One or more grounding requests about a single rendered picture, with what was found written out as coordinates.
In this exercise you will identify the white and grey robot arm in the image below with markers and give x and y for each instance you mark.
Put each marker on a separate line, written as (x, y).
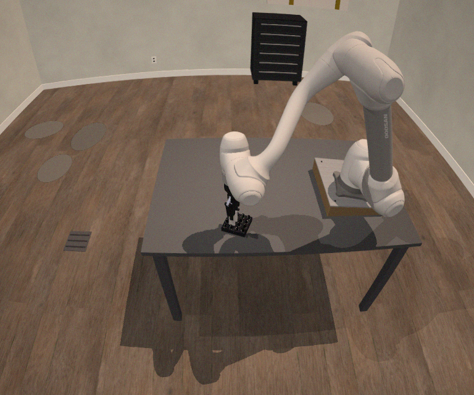
(377, 81)

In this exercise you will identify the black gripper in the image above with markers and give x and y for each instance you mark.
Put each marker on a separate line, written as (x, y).
(231, 207)

